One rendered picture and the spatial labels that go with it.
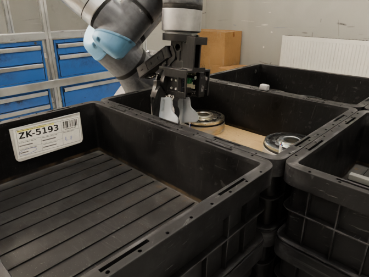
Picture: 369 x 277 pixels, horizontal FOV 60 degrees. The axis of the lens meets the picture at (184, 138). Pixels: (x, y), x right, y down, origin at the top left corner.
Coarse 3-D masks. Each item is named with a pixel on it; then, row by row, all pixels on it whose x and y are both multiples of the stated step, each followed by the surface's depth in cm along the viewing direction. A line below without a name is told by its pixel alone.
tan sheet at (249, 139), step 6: (228, 126) 78; (222, 132) 74; (228, 132) 74; (234, 132) 74; (240, 132) 74; (246, 132) 74; (252, 132) 74; (228, 138) 71; (234, 138) 71; (240, 138) 71; (246, 138) 71; (252, 138) 71; (258, 138) 71; (264, 138) 71; (246, 144) 68; (252, 144) 68; (258, 144) 68; (258, 150) 65
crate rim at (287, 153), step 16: (112, 96) 66; (128, 96) 67; (288, 96) 66; (144, 112) 56; (352, 112) 56; (192, 128) 49; (320, 128) 49; (224, 144) 43; (240, 144) 43; (304, 144) 43; (272, 160) 39; (272, 176) 40
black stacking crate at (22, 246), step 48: (0, 144) 51; (96, 144) 65; (144, 144) 54; (192, 144) 46; (0, 192) 51; (48, 192) 51; (96, 192) 51; (144, 192) 51; (192, 192) 48; (0, 240) 40; (48, 240) 40; (96, 240) 40; (240, 240) 38
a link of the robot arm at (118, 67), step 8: (88, 32) 85; (88, 40) 83; (144, 40) 90; (88, 48) 83; (96, 48) 82; (136, 48) 88; (96, 56) 85; (104, 56) 84; (128, 56) 86; (136, 56) 88; (104, 64) 87; (112, 64) 86; (120, 64) 87; (128, 64) 87; (136, 64) 89; (112, 72) 90; (120, 72) 89; (128, 72) 89
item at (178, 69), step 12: (168, 36) 59; (180, 36) 58; (192, 36) 60; (180, 48) 60; (192, 48) 58; (168, 60) 63; (180, 60) 61; (192, 60) 58; (156, 72) 62; (168, 72) 61; (180, 72) 59; (192, 72) 59; (204, 72) 62; (168, 84) 63; (180, 84) 61; (192, 84) 61; (204, 84) 63; (180, 96) 60
